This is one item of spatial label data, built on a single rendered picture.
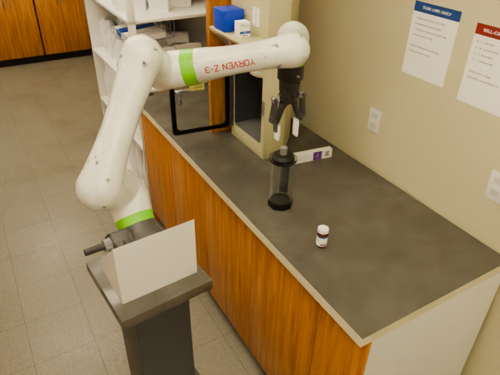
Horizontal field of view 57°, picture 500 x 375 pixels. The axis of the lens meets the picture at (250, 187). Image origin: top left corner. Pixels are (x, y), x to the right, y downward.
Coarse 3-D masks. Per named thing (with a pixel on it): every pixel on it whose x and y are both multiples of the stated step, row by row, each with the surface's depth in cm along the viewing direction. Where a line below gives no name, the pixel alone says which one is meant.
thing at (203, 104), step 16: (224, 80) 227; (176, 96) 221; (192, 96) 225; (208, 96) 228; (224, 96) 232; (176, 112) 226; (192, 112) 229; (208, 112) 233; (224, 112) 236; (192, 128) 234
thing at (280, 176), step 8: (272, 160) 178; (296, 160) 179; (272, 168) 180; (280, 168) 178; (288, 168) 178; (272, 176) 182; (280, 176) 180; (288, 176) 180; (272, 184) 184; (280, 184) 182; (288, 184) 182; (272, 192) 186; (280, 192) 184; (288, 192) 185; (272, 200) 188; (280, 200) 186; (288, 200) 187
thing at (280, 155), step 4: (284, 148) 177; (276, 152) 180; (280, 152) 179; (284, 152) 178; (288, 152) 181; (272, 156) 179; (276, 156) 178; (280, 156) 178; (284, 156) 178; (288, 156) 178; (292, 156) 178; (276, 160) 177; (280, 160) 177; (284, 160) 176; (288, 160) 177; (292, 160) 178
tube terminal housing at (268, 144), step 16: (240, 0) 202; (256, 0) 192; (272, 0) 184; (288, 0) 188; (272, 16) 188; (288, 16) 192; (256, 32) 198; (272, 32) 191; (272, 80) 203; (272, 96) 208; (288, 112) 227; (272, 128) 217; (288, 128) 235; (256, 144) 225; (272, 144) 222
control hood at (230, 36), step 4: (212, 28) 208; (216, 28) 207; (216, 32) 206; (220, 32) 203; (228, 32) 202; (232, 32) 202; (224, 36) 201; (228, 36) 197; (232, 36) 196; (236, 36) 196; (248, 36) 196; (252, 36) 197; (256, 36) 197; (228, 40) 201; (232, 40) 195; (236, 40) 192; (240, 40) 192; (244, 40) 192; (248, 40) 192; (252, 40) 192; (256, 40) 192; (236, 44) 196
